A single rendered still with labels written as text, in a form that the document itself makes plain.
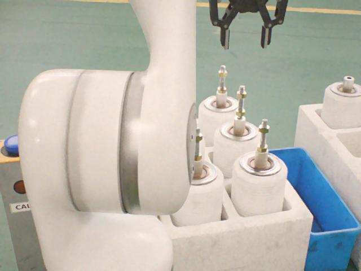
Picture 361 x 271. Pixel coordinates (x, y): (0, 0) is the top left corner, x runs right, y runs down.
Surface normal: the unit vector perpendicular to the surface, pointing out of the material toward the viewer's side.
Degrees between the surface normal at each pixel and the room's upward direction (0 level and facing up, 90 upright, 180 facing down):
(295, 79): 0
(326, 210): 88
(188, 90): 72
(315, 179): 88
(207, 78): 0
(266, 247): 90
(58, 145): 65
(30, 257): 90
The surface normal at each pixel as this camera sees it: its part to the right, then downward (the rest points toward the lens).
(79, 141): -0.07, 0.04
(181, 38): 0.82, -0.23
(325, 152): -0.99, 0.08
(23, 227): 0.22, 0.50
